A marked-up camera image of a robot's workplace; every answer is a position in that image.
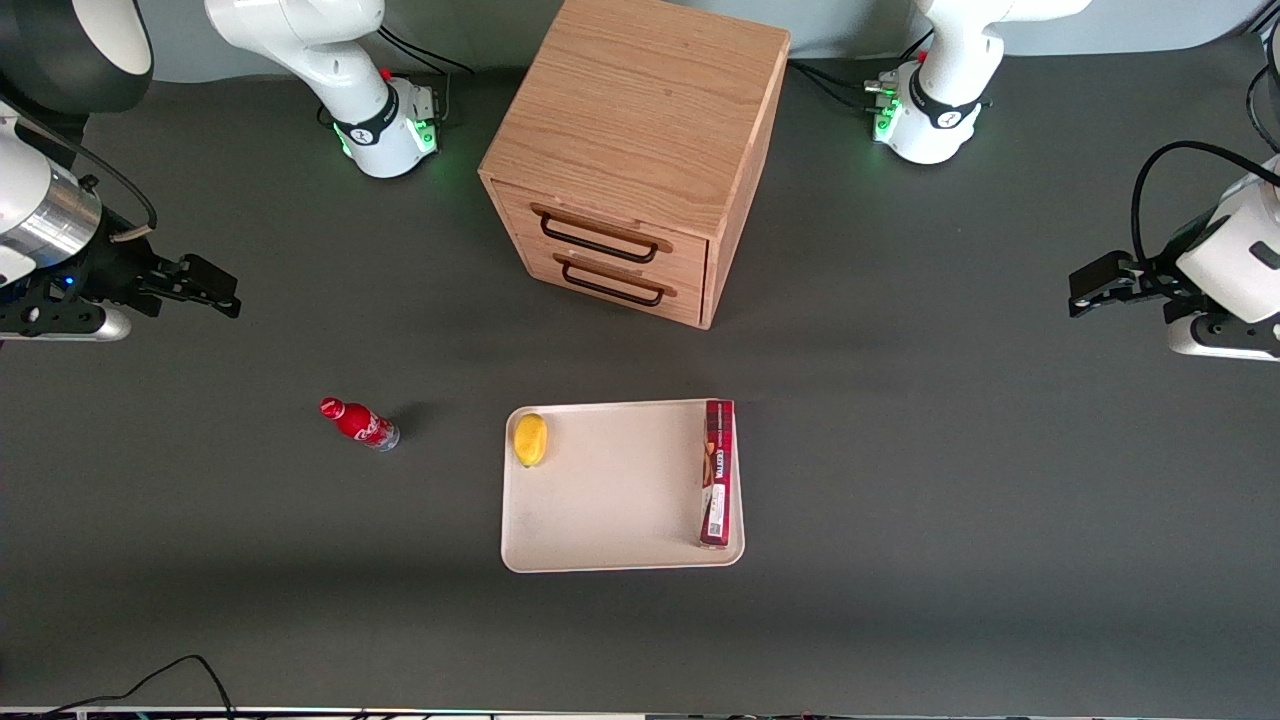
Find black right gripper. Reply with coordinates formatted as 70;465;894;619
0;212;242;337

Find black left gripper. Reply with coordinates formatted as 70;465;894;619
1068;215;1223;323

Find red coke bottle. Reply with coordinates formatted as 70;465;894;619
319;397;401;452

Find cream plastic tray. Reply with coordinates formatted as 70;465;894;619
500;399;747;574

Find yellow lemon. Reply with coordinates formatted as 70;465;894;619
513;412;549;469

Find wooden drawer front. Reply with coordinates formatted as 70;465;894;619
492;180;711;291
520;255;707;328

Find red tartan shortbread box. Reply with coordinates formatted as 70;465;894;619
699;399;736;550

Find wooden drawer cabinet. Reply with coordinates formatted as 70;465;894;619
478;0;792;331

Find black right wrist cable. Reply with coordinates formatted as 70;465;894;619
0;98;159;244

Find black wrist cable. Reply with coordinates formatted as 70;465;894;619
0;98;159;244
1131;140;1280;266

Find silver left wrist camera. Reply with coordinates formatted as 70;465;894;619
1165;312;1280;362

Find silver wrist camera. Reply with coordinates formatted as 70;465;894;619
0;306;133;344
1165;312;1280;362

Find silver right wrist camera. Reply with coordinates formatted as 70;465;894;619
0;306;133;344

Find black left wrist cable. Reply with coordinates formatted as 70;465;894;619
1131;140;1280;266

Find black right arm base cables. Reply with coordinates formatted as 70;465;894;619
375;25;477;127

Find black arm base cables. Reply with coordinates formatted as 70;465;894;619
788;28;936;113
375;25;477;127

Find black left arm base cables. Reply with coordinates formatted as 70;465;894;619
788;28;936;113

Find black looped cable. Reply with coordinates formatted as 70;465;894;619
38;654;237;720

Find black metal drawer handle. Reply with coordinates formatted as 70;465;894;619
530;203;674;265
553;253;679;308

